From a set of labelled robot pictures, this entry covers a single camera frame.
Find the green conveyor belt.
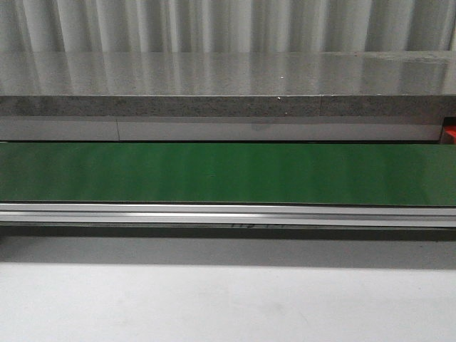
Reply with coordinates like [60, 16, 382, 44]
[1, 142, 455, 206]

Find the grey stone counter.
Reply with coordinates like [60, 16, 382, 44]
[0, 51, 456, 143]

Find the aluminium conveyor side rail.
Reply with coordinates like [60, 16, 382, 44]
[1, 203, 455, 228]

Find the red object at right edge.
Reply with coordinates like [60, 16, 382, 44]
[441, 125, 456, 145]

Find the grey pleated curtain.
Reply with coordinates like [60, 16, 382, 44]
[1, 1, 455, 53]

